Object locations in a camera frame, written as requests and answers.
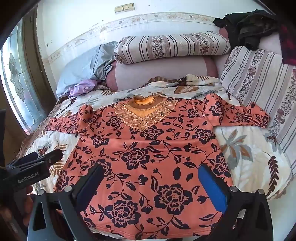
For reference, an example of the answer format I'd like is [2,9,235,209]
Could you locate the pile of dark clothes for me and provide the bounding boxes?
[213,9,281,50]

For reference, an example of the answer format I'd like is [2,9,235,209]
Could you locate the stained glass window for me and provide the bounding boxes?
[0,19,47,135]

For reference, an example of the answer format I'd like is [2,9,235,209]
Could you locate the long striped floral pillow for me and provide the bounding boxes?
[114,32,231,65]

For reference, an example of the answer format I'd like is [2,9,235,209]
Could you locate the leaf print blanket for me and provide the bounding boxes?
[20,74,292,239]

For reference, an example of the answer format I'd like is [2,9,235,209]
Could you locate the wooden window frame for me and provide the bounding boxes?
[22,14,57,102]

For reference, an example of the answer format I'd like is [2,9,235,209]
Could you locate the purple floral cloth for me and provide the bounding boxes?
[68,78,96,98]

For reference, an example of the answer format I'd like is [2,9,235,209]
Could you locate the orange floral shirt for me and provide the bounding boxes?
[47,94,271,240]

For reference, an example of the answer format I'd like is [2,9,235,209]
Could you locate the square striped floral pillow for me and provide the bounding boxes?
[219,46,296,176]

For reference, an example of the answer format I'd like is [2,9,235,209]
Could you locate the red black plaid cloth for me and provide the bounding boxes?
[279,22,296,66]

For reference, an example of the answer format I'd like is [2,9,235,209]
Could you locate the pink bolster cushion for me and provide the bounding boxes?
[105,57,219,90]

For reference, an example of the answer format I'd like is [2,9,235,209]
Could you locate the grey-blue pillow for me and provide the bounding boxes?
[56,41,119,98]

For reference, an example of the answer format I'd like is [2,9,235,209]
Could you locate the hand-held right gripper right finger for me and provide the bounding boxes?
[198,164,274,241]

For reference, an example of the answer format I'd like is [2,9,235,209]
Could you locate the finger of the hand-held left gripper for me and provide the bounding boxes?
[6,152,38,168]
[17,149,63,171]

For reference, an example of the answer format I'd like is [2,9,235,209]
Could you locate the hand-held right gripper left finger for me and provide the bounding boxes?
[27,163,104,241]

